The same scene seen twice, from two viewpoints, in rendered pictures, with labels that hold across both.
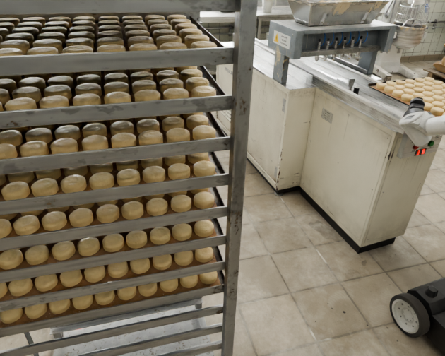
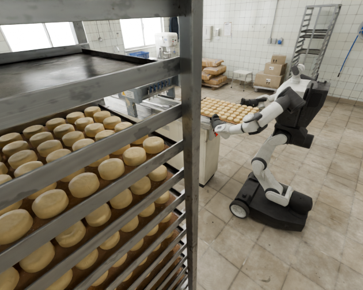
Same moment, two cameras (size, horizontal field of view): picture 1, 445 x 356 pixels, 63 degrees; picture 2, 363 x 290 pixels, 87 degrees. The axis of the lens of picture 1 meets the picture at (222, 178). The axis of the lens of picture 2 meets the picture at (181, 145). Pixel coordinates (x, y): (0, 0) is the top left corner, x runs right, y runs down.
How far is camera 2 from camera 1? 44 cm
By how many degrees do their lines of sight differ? 25
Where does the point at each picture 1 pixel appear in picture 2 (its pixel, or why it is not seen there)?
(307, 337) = (204, 245)
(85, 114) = (97, 274)
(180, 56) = (155, 194)
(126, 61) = (121, 222)
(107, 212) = not seen: outside the picture
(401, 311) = (235, 209)
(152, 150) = (145, 254)
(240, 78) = (193, 186)
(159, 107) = (147, 229)
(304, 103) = not seen: hidden behind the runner
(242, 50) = (194, 172)
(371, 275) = (214, 195)
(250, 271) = not seen: hidden behind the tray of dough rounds
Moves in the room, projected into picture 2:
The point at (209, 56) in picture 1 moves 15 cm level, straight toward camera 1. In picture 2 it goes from (171, 182) to (211, 227)
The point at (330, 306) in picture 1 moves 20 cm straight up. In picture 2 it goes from (205, 222) to (206, 210)
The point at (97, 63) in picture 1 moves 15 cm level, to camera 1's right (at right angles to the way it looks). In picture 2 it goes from (100, 240) to (169, 205)
